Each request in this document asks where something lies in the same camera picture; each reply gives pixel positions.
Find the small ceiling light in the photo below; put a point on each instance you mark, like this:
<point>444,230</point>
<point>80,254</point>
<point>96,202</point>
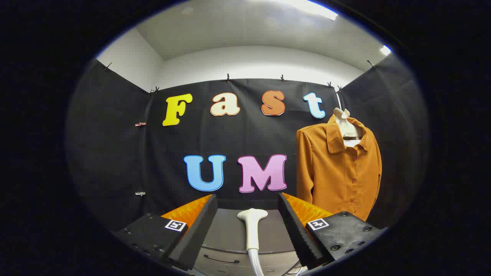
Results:
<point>385,50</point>

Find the long ceiling light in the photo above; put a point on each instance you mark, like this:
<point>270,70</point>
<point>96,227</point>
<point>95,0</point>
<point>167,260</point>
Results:
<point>308,7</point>

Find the white clothes hanger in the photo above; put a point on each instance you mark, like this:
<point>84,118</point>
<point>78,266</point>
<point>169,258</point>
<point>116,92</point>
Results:
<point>345,124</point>

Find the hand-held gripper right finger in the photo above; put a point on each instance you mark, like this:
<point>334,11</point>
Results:
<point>297,230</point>

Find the orange button shirt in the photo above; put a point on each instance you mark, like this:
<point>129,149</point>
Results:
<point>337,180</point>

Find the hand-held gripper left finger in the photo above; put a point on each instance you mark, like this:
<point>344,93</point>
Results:
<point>199,230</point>

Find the silver clip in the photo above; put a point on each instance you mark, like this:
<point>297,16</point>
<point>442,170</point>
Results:
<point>140,193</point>

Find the black backdrop cloth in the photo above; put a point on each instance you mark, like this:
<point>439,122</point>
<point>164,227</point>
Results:
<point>115,161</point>

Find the white garment steamer head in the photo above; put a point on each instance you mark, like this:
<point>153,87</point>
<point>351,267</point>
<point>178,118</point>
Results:
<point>252,226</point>

